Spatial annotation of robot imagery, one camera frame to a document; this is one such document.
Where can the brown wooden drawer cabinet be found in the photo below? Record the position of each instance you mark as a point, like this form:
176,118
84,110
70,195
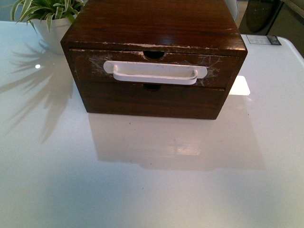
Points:
203,27

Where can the label sticker on table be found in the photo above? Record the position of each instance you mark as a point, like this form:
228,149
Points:
263,40

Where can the green striped potted plant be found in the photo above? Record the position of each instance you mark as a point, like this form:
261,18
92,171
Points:
45,10

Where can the white plant pot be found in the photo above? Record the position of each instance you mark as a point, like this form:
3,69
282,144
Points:
50,38

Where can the dark chair behind table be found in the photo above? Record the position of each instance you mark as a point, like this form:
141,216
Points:
259,16

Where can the wooden drawer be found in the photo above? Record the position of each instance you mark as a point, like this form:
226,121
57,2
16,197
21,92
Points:
88,65
150,99

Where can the white metal drawer handle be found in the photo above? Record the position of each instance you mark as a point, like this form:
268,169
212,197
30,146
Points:
154,72

